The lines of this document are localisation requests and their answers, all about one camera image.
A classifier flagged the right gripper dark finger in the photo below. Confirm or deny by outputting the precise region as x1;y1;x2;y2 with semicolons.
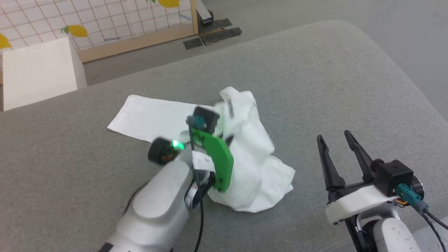
317;135;346;191
344;130;373;182

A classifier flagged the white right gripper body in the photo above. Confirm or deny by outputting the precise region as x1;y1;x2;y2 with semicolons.
325;182;403;225

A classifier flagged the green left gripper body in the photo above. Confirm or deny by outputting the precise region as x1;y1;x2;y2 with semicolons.
190;128;235;193

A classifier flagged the white garment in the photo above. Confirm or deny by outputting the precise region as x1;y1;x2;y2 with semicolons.
107;86;296;213

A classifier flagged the white paper label tag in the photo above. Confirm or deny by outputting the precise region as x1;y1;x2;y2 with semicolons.
192;152;216;173

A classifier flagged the left gripper black round motor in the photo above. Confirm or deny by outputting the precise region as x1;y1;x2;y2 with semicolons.
148;137;186;165

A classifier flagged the gripper black round motor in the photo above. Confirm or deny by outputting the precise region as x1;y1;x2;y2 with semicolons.
411;176;425;202
148;137;186;165

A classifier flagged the right gripper black round motor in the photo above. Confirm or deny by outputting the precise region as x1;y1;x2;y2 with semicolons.
411;176;425;202

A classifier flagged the small black floor plate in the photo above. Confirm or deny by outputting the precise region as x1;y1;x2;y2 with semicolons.
183;38;204;50

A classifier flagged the black flat floor plate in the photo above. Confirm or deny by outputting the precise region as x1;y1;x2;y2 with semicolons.
199;27;243;46
198;18;233;34

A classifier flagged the grey metal bar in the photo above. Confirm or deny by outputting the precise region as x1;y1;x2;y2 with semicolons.
196;0;215;25

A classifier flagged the lemon print folding screen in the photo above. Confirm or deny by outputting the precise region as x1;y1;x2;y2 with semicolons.
0;0;199;64

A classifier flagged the white box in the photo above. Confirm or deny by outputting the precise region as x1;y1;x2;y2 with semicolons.
0;37;88;112

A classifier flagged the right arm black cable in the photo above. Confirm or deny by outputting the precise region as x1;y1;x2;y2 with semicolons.
397;184;448;252

